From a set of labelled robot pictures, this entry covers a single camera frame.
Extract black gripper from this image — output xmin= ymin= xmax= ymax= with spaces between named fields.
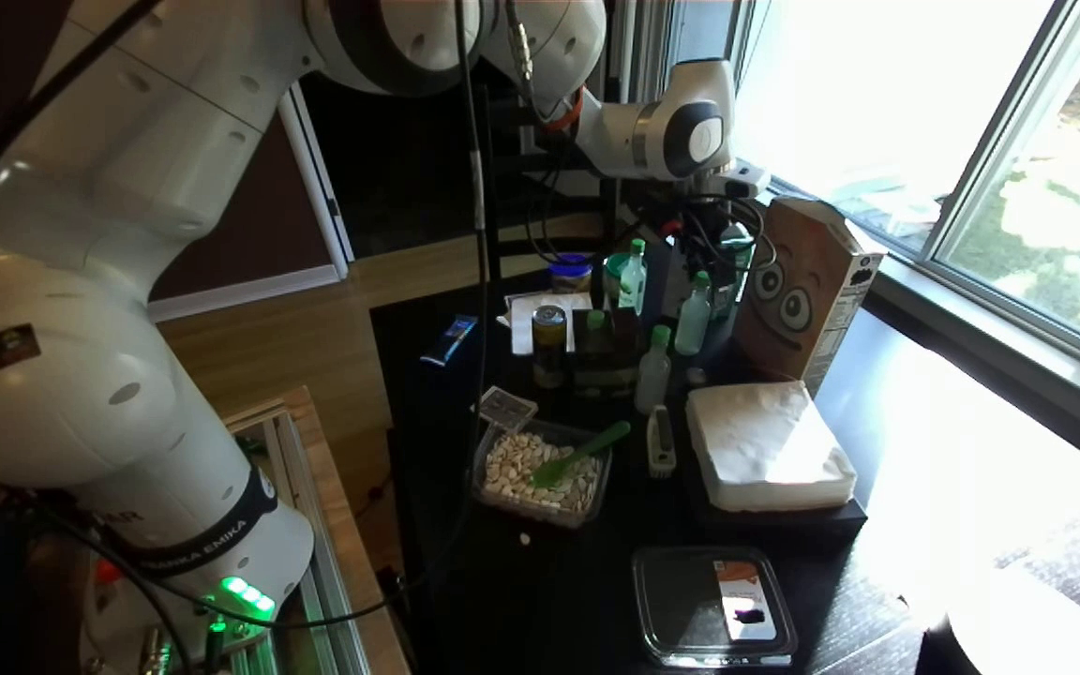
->
xmin=636 ymin=161 xmax=775 ymax=299

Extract cardboard drink package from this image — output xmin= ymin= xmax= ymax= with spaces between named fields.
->
xmin=565 ymin=310 xmax=645 ymax=406

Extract white green carton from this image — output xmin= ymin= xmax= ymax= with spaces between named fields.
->
xmin=713 ymin=221 xmax=756 ymax=351

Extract brown cardboard box with face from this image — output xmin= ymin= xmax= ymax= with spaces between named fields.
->
xmin=740 ymin=194 xmax=888 ymax=396

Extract can with blue lid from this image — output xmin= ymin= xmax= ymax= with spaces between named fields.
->
xmin=548 ymin=250 xmax=600 ymax=299

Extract black wooden chair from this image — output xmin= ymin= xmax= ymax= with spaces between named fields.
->
xmin=480 ymin=110 xmax=634 ymax=299

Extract white styrofoam container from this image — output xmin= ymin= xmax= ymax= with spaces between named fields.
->
xmin=684 ymin=378 xmax=858 ymax=519

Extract green plastic spoon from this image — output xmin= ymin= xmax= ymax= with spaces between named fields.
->
xmin=528 ymin=419 xmax=634 ymax=496

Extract blue snack bar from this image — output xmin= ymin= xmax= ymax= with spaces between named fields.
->
xmin=418 ymin=310 xmax=485 ymax=373

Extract clear container with popcorn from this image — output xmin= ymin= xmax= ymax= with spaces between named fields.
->
xmin=465 ymin=419 xmax=619 ymax=538

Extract black container with clear lid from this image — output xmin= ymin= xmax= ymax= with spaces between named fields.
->
xmin=631 ymin=543 xmax=801 ymax=675

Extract wooden robot platform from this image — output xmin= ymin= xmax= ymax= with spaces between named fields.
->
xmin=216 ymin=384 xmax=413 ymax=675

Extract aluminium rails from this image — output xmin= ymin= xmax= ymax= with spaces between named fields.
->
xmin=234 ymin=415 xmax=345 ymax=675

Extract white plate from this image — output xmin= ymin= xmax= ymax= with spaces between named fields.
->
xmin=945 ymin=566 xmax=1080 ymax=675

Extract large window with white frame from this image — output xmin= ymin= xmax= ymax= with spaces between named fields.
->
xmin=631 ymin=0 xmax=1080 ymax=415

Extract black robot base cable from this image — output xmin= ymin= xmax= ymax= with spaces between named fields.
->
xmin=13 ymin=491 xmax=394 ymax=675

